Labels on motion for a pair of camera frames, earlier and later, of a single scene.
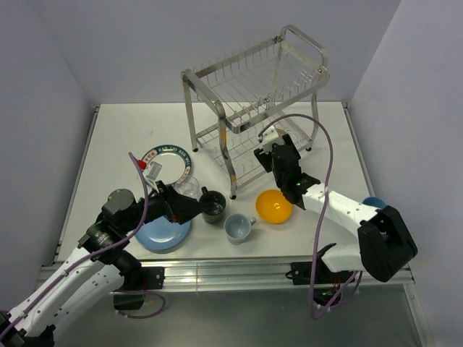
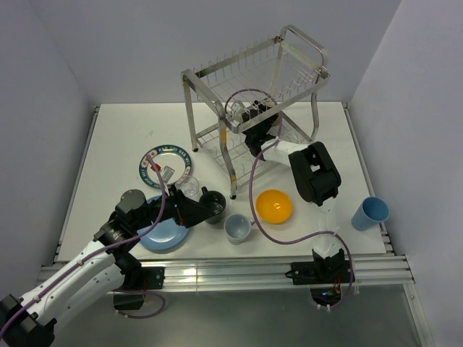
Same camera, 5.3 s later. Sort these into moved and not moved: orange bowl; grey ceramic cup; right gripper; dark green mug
Moved: right gripper
Not moved: orange bowl; grey ceramic cup; dark green mug
